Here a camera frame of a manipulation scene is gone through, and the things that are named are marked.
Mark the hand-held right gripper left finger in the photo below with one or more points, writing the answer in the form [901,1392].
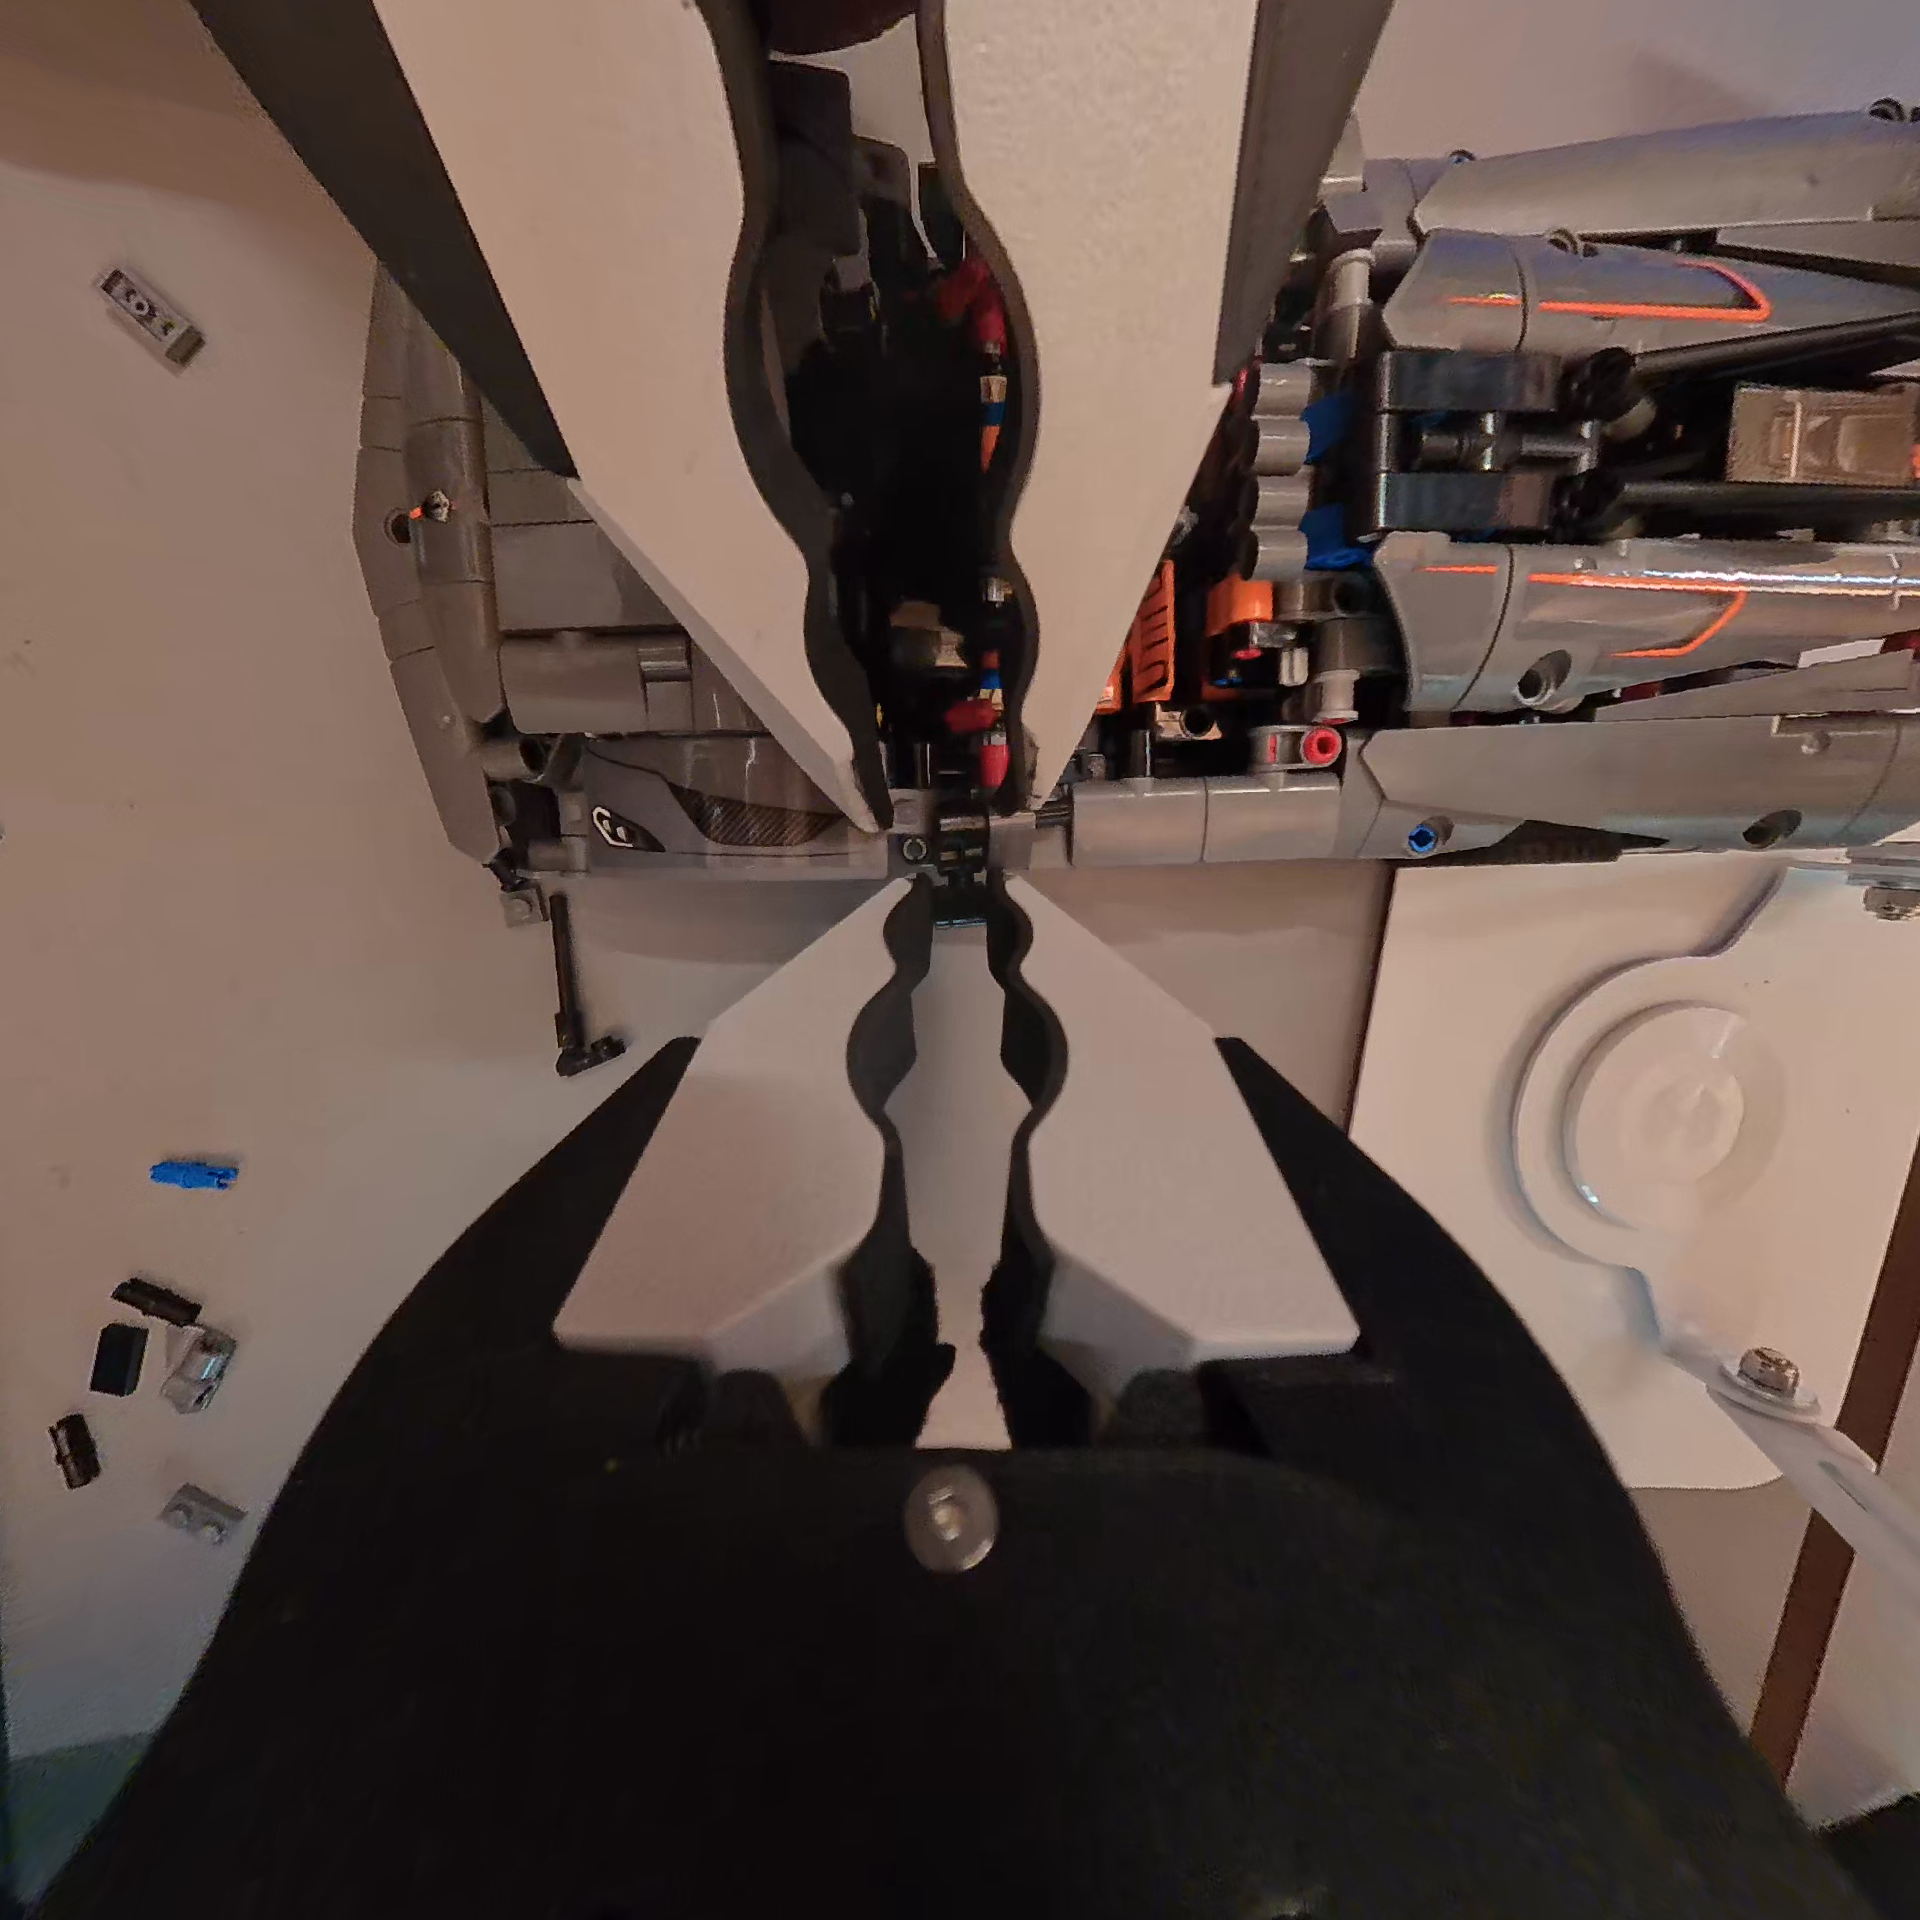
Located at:
[720,1200]

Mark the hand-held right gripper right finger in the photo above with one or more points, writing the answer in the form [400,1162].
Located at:
[1184,1200]

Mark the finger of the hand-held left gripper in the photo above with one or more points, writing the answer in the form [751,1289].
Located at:
[600,271]
[1126,225]

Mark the black lego connector piece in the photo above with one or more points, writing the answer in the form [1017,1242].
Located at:
[960,840]

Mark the grey lego sports car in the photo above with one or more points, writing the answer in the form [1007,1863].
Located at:
[1575,630]

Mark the black lego axle with connector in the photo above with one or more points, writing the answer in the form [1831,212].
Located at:
[568,975]

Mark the grey lego plate dark studs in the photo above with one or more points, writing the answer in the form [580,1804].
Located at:
[150,319]

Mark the blue lego pin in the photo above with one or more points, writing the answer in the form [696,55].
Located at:
[194,1174]

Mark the transparent grey lego piece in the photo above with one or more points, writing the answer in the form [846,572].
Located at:
[198,1368]

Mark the black lego pin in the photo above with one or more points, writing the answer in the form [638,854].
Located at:
[158,1300]

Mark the short black lego connector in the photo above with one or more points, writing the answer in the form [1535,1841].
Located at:
[72,1449]

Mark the white metal stand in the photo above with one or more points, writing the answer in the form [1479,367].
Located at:
[1455,1200]

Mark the white bracket with bolt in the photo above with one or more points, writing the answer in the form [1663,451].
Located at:
[1892,896]

